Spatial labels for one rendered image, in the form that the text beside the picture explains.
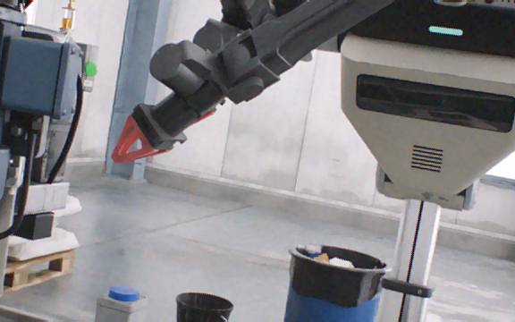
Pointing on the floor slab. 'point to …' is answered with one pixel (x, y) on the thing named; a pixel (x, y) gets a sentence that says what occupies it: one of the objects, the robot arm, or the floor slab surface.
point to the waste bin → (333, 285)
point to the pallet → (16, 279)
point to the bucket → (202, 308)
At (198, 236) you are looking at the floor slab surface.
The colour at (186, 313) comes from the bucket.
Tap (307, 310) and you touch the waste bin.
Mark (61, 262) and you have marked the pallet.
